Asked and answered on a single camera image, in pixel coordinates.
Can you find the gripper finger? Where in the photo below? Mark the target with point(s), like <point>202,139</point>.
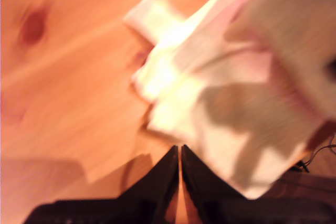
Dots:
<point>333,70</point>
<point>207,190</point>
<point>157,187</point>

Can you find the white pink-striped tea towel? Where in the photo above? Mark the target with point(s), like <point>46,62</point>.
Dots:
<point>236,90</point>

